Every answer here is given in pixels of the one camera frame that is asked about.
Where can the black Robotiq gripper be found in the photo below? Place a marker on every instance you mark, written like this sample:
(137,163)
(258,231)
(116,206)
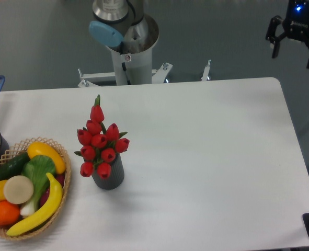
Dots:
(295,25)

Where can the red tulip bouquet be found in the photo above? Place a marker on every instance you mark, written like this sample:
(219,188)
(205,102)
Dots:
(100,144)

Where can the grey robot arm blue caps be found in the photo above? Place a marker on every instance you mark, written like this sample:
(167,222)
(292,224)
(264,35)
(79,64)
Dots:
(126,29)

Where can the grey ribbed vase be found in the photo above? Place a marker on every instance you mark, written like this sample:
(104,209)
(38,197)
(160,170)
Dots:
(115,178)

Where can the yellow banana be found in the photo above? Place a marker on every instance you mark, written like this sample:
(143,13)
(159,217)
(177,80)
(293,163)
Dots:
(42,214)

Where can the green bok choy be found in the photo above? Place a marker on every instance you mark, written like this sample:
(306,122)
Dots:
(36,170)

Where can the woven wicker basket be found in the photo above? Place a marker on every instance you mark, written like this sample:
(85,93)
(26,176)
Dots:
(21,147)

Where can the dark red vegetable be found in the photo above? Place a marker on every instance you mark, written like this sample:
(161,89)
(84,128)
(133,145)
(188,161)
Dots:
(61,179)

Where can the green cucumber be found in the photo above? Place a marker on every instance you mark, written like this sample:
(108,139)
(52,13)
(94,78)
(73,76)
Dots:
(14,166)

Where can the beige round disc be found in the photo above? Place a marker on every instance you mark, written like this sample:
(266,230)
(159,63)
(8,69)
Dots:
(18,189)

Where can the orange fruit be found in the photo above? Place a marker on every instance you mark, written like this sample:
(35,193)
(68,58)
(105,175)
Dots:
(9,213)

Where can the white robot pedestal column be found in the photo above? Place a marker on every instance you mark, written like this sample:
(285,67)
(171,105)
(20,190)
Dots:
(132,68)

